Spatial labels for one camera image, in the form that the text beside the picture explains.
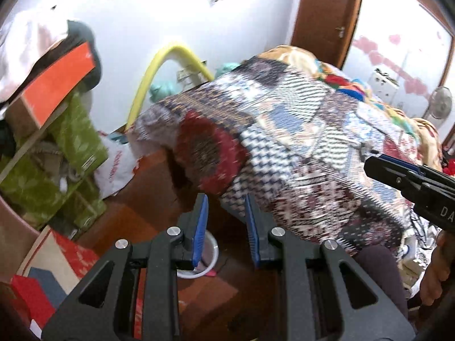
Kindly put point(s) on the grey standing fan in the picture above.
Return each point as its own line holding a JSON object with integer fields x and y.
{"x": 440, "y": 104}

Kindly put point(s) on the brown wooden door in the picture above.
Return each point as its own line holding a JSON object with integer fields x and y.
{"x": 323, "y": 7}

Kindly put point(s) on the red patterned cardboard box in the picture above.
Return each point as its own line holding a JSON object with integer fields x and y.
{"x": 71, "y": 255}

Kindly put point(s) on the white cloth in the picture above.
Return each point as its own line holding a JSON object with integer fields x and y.
{"x": 25, "y": 42}

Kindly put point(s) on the white round cup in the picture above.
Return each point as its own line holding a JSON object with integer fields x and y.
{"x": 211, "y": 252}

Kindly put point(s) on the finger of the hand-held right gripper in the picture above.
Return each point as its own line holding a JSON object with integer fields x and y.
{"x": 391, "y": 172}

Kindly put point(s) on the white plastic bag red print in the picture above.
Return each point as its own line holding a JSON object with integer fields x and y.
{"x": 113, "y": 170}

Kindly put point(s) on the colourful orange quilt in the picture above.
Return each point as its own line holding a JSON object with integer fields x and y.
{"x": 341, "y": 78}

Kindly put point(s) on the dark maroon cloth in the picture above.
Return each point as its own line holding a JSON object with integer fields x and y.
{"x": 380, "y": 277}

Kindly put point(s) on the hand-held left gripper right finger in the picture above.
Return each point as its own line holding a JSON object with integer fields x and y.
{"x": 253, "y": 236}

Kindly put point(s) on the patchwork printed blanket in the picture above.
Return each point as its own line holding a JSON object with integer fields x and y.
{"x": 284, "y": 131}

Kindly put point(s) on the teal plastic item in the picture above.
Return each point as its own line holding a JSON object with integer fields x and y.
{"x": 229, "y": 67}
{"x": 161, "y": 90}

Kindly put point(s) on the orange lidded cardboard box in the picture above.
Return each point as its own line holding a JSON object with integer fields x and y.
{"x": 53, "y": 81}

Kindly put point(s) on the green leaf-print box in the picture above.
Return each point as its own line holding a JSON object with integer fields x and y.
{"x": 80, "y": 135}
{"x": 32, "y": 191}

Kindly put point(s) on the white power strip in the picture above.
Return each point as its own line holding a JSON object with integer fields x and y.
{"x": 383, "y": 81}

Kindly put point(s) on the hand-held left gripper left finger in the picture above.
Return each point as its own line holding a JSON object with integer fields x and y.
{"x": 200, "y": 232}

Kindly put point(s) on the yellow hoop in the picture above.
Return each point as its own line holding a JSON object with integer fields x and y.
{"x": 149, "y": 78}

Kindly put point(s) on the person's right hand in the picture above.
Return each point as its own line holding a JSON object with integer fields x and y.
{"x": 435, "y": 277}

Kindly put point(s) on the black cloth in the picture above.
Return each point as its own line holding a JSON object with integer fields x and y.
{"x": 87, "y": 35}

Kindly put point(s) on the glass panel with pink stickers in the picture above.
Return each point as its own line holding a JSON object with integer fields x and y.
{"x": 398, "y": 25}

